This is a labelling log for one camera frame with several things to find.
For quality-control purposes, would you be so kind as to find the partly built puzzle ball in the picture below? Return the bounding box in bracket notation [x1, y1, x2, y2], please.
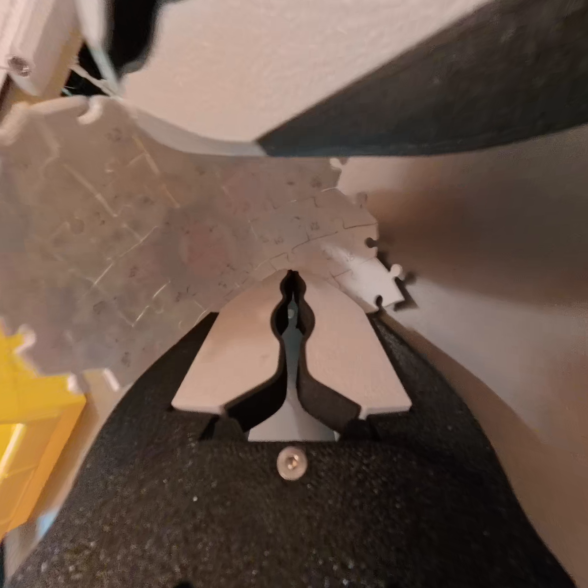
[0, 96, 407, 391]

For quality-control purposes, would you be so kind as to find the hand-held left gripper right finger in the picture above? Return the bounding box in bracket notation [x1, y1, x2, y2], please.
[292, 270, 413, 433]

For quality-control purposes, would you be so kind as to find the white clamp bar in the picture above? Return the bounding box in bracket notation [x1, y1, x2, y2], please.
[0, 0, 88, 97]

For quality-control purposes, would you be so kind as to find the yellow plastic bin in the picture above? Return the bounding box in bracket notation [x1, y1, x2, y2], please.
[0, 322, 88, 538]

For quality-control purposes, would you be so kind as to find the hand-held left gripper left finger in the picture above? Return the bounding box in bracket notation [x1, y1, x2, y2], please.
[170, 270, 293, 432]

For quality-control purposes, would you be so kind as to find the white puzzle piece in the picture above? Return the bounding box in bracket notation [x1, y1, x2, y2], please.
[331, 257, 408, 314]

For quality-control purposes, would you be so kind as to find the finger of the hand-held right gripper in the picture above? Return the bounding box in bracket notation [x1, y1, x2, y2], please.
[75, 0, 121, 93]
[121, 0, 495, 158]

